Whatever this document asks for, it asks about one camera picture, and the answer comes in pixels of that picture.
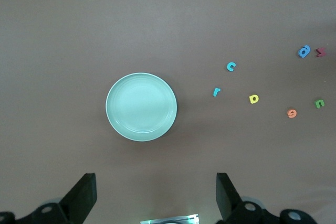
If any light green plate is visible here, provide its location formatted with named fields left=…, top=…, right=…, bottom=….
left=105, top=72, right=178, bottom=142

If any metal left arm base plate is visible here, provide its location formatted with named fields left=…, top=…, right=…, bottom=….
left=140, top=213, right=200, bottom=224

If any blue foam letter a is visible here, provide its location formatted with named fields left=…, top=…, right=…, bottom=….
left=298, top=45, right=311, bottom=59

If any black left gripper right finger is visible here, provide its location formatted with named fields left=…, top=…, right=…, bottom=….
left=216, top=173, right=319, bottom=224

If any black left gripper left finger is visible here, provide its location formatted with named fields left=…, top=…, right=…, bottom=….
left=0, top=173, right=98, bottom=224

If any brown table cover sheet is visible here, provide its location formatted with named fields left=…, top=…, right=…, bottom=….
left=0, top=0, right=336, bottom=224

